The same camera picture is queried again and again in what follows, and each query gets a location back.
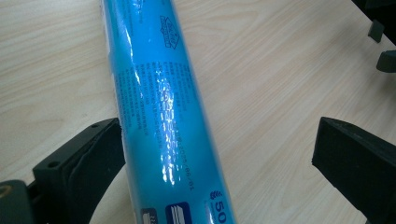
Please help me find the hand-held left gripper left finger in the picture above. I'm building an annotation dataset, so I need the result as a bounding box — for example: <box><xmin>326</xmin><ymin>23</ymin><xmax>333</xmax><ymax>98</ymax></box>
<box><xmin>32</xmin><ymin>117</ymin><xmax>126</xmax><ymax>224</ymax></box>

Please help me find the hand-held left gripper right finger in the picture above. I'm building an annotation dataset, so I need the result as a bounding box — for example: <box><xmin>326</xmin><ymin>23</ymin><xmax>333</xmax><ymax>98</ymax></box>
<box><xmin>311</xmin><ymin>117</ymin><xmax>396</xmax><ymax>224</ymax></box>

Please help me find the blue plastic-wrapped roll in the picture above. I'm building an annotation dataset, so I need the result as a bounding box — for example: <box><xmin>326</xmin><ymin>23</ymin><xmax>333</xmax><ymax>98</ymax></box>
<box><xmin>100</xmin><ymin>0</ymin><xmax>238</xmax><ymax>224</ymax></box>

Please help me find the dark table clamp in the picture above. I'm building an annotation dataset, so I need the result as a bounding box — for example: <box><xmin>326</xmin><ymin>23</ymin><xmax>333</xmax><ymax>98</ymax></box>
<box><xmin>375</xmin><ymin>49</ymin><xmax>396</xmax><ymax>74</ymax></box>
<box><xmin>367</xmin><ymin>19</ymin><xmax>386</xmax><ymax>44</ymax></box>

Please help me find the dark stand frame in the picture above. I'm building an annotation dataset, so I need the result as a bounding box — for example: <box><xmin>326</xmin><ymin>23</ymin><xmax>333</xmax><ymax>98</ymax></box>
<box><xmin>350</xmin><ymin>0</ymin><xmax>396</xmax><ymax>47</ymax></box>

